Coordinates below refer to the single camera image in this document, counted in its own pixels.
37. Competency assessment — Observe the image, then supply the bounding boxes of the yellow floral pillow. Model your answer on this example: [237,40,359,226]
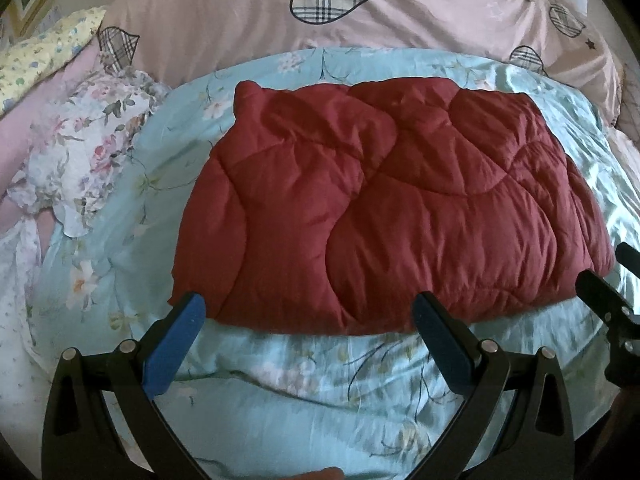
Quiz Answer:
[0,6,109,104]

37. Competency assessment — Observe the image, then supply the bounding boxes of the light blue floral bed sheet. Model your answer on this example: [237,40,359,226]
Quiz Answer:
[30,47,640,480]

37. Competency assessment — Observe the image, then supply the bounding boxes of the plain pink pillow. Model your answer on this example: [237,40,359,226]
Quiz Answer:
[0,52,108,181]

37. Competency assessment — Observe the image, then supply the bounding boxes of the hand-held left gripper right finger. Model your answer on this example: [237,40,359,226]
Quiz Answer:
[411,291,576,480]

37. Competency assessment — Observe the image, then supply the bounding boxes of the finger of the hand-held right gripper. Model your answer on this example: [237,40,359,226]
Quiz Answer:
[575,269,640,387]
[615,242,640,267]

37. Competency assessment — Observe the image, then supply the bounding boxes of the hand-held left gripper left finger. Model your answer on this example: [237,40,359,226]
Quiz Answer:
[41,291,207,480]

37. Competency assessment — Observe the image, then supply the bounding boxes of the pink quilt with plaid hearts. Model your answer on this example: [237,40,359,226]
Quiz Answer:
[95,0,640,161]

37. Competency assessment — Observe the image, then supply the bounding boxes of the person's left hand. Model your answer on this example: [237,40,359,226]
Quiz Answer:
[292,466,347,480]

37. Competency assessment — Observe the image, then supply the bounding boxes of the white floral ruffled pillow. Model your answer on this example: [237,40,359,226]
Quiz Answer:
[7,67,171,238]

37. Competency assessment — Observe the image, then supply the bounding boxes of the dark red quilted jacket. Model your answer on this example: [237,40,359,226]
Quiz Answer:
[170,79,617,337]

